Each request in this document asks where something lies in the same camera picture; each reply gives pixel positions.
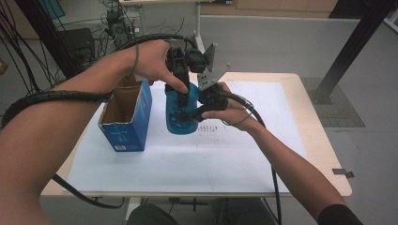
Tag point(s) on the grey floor mat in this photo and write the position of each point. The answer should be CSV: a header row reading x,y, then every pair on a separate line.
x,y
338,103

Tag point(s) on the blue plastic bottle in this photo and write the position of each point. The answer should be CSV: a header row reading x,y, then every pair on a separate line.
x,y
178,123

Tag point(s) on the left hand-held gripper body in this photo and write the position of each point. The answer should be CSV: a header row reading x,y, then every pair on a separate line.
x,y
191,59

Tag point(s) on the blue cardboard box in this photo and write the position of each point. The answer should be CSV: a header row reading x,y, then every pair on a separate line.
x,y
125,118

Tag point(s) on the white desk leg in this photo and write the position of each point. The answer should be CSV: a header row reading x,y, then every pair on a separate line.
x,y
199,28

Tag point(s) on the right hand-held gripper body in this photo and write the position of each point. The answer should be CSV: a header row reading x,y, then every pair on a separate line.
x,y
212,81

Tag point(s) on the black box case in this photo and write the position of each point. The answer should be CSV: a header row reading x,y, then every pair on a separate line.
x,y
76,45

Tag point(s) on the person's left hand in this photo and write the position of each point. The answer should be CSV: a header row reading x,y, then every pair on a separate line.
x,y
153,61

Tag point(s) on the white paper sheet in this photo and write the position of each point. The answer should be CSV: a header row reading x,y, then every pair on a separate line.
x,y
194,162

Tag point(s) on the black metal stand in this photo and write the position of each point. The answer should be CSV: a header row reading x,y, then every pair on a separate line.
x,y
356,40

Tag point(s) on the black computer tower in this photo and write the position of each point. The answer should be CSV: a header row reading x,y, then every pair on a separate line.
x,y
119,29

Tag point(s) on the person's right hand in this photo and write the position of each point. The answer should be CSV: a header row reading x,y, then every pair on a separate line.
x,y
233,111

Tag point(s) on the black tape piece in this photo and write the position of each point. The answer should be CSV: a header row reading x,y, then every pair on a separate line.
x,y
342,172

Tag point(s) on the black slanted pole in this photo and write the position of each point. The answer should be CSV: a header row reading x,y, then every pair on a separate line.
x,y
47,37

